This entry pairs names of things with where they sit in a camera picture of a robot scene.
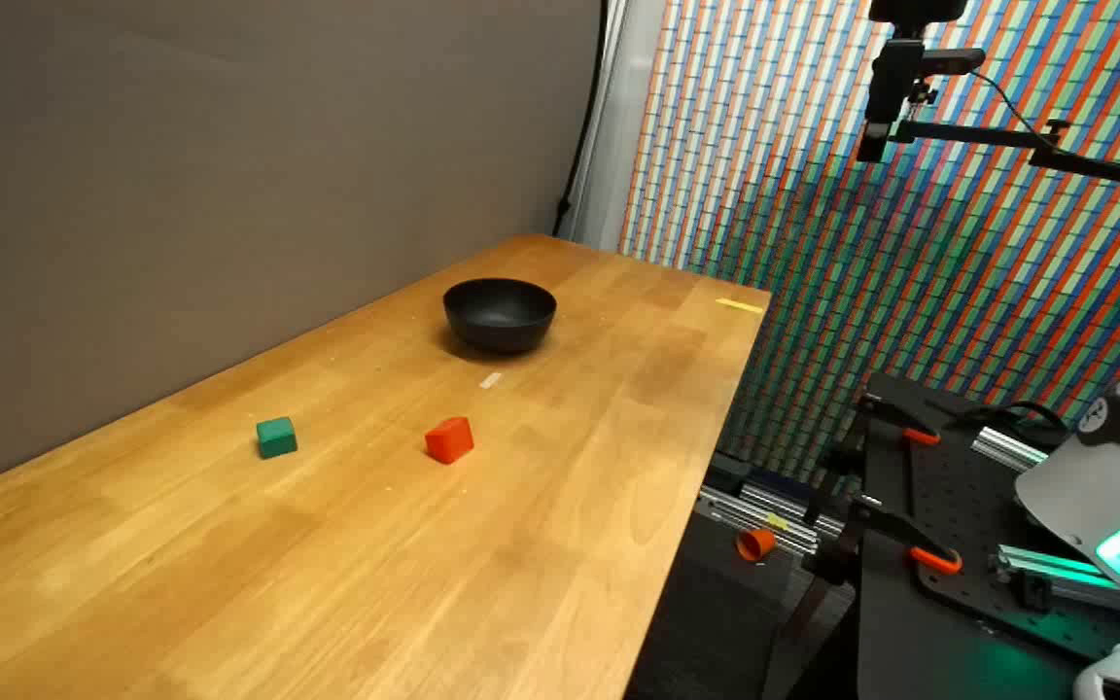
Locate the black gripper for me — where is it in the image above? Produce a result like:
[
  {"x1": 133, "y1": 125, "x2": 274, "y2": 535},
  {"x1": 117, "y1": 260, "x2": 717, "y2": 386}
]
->
[{"x1": 855, "y1": 0, "x2": 968, "y2": 167}]

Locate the red block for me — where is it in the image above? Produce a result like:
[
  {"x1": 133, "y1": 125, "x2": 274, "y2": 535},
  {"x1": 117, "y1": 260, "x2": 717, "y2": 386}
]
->
[{"x1": 426, "y1": 412, "x2": 478, "y2": 468}]

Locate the green block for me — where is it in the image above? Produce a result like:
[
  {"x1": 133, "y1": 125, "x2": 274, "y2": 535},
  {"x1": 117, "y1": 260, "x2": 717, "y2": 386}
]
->
[{"x1": 255, "y1": 412, "x2": 305, "y2": 462}]

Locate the black bowl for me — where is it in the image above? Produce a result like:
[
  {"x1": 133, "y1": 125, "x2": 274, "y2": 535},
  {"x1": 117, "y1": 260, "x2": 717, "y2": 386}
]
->
[{"x1": 440, "y1": 277, "x2": 560, "y2": 361}]

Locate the orange round knob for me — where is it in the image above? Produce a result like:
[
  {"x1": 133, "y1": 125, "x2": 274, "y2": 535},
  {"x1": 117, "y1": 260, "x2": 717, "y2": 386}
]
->
[{"x1": 730, "y1": 519, "x2": 782, "y2": 566}]

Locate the black mounting plate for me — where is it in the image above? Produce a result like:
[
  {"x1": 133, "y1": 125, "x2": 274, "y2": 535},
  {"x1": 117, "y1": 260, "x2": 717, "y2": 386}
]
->
[{"x1": 853, "y1": 368, "x2": 1120, "y2": 700}]

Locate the black equipment stand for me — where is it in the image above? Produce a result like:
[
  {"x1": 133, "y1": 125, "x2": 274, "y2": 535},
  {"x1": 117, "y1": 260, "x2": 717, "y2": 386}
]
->
[{"x1": 632, "y1": 452, "x2": 864, "y2": 700}]

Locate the black camera bar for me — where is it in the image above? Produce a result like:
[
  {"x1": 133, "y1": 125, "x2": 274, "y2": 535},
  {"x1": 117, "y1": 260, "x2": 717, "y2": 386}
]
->
[{"x1": 923, "y1": 48, "x2": 990, "y2": 79}]

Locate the thin black camera cable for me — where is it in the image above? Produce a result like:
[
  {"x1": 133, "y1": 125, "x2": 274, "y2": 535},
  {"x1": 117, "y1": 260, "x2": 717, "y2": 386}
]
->
[{"x1": 965, "y1": 67, "x2": 1061, "y2": 136}]

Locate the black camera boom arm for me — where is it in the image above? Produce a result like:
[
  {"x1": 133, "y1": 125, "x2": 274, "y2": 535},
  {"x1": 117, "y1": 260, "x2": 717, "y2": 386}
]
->
[{"x1": 888, "y1": 111, "x2": 1120, "y2": 201}]

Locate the black clamp orange handle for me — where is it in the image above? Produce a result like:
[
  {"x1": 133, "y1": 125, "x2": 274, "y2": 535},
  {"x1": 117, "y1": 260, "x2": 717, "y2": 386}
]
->
[
  {"x1": 853, "y1": 390, "x2": 949, "y2": 453},
  {"x1": 802, "y1": 491, "x2": 968, "y2": 583}
]

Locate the black wall cable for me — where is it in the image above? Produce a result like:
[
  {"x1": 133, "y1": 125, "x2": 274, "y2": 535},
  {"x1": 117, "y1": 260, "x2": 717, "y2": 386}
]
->
[{"x1": 548, "y1": 0, "x2": 615, "y2": 239}]

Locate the black looped cable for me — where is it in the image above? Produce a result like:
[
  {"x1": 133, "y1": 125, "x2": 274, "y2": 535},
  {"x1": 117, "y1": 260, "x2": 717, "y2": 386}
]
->
[{"x1": 960, "y1": 398, "x2": 1078, "y2": 439}]

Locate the short aluminium rail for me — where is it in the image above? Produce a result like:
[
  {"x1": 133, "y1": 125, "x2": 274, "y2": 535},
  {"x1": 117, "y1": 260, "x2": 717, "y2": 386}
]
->
[{"x1": 968, "y1": 422, "x2": 1060, "y2": 474}]

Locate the aluminium rail yellow label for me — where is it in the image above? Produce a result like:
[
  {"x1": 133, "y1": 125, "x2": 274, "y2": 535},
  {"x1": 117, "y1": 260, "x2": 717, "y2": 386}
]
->
[{"x1": 693, "y1": 479, "x2": 848, "y2": 549}]

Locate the long aluminium rail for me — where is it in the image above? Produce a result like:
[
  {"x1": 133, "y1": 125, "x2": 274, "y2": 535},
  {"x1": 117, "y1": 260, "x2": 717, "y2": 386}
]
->
[{"x1": 993, "y1": 539, "x2": 1120, "y2": 614}]

